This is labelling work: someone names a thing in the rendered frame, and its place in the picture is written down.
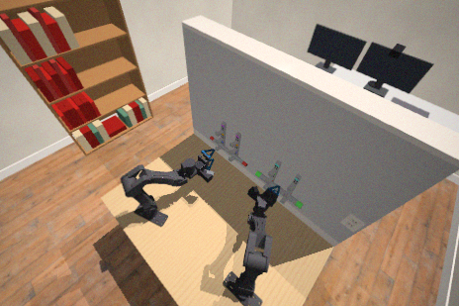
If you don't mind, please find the grey metal bar with green ends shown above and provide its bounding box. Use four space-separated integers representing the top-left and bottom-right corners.
255 171 303 209

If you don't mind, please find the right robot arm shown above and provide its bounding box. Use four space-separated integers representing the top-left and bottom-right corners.
224 186 273 306

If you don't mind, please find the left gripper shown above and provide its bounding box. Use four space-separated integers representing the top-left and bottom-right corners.
195 149 215 170

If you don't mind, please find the grey metal bar with red end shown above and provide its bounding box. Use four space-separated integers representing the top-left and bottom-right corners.
210 137 247 166

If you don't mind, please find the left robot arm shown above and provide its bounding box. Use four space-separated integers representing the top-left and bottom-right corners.
121 158 214 227

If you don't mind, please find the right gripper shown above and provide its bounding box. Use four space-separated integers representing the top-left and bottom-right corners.
265 185 280 209

